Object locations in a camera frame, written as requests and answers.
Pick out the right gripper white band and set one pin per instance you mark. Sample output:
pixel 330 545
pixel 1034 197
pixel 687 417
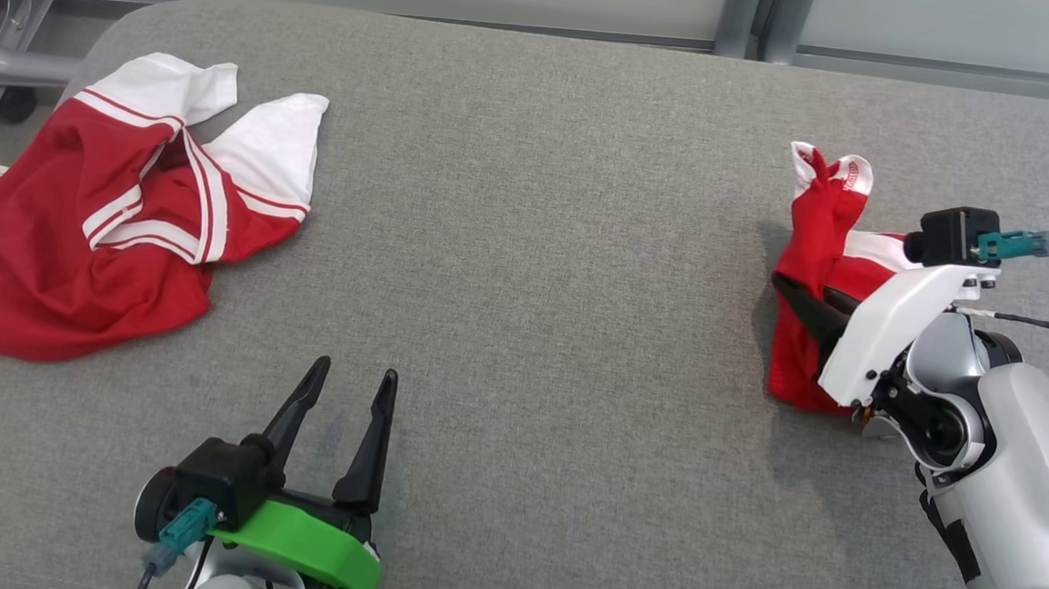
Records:
pixel 896 326

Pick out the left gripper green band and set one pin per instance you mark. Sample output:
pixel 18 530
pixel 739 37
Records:
pixel 309 545

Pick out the red shorts white waistband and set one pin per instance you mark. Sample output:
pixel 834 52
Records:
pixel 809 257

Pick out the red white sports jersey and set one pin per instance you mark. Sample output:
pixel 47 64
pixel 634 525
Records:
pixel 52 284

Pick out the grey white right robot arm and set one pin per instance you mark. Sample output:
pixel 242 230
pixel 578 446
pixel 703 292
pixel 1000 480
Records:
pixel 1024 471

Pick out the grey fabric sofa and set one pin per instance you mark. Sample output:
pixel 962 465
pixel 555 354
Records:
pixel 522 331

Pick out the black caster wheel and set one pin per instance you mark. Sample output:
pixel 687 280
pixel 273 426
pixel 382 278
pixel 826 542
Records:
pixel 3 103

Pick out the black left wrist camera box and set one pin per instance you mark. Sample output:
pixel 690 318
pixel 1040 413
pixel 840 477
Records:
pixel 222 481

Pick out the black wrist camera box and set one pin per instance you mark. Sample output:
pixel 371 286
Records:
pixel 222 481
pixel 951 237

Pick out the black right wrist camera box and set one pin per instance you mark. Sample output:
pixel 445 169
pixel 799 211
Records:
pixel 951 237

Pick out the teal left camera connector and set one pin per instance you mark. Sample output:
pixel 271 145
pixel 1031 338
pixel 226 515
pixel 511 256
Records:
pixel 190 524

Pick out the teal camera connector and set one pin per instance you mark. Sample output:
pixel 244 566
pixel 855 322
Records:
pixel 1015 244
pixel 190 524

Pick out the teal right camera connector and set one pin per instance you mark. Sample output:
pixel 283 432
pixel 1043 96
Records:
pixel 1015 244

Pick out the grey partition post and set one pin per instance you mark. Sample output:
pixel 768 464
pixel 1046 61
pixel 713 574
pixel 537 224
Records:
pixel 740 16
pixel 787 19

